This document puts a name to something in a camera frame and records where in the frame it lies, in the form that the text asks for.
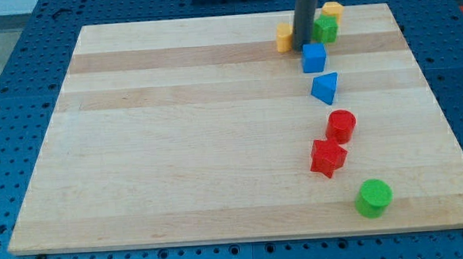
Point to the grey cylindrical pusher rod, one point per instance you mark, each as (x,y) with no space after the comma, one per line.
(304,14)

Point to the green star block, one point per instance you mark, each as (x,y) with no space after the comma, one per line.
(325,29)

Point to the red star block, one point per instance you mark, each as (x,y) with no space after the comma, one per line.
(327,156)

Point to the yellow hexagon block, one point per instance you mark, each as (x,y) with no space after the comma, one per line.
(333,9)

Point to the yellow block left of rod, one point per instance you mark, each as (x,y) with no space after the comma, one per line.
(284,37)

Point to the blue cube block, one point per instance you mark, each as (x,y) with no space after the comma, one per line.
(313,58)

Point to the blue triangle block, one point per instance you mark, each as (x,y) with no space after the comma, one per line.
(324,87)

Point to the red cylinder block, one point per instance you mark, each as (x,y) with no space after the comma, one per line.
(340,126)

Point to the light wooden board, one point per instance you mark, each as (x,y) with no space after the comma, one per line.
(198,131)

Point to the green cylinder block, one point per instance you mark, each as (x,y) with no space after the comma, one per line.
(373,198)

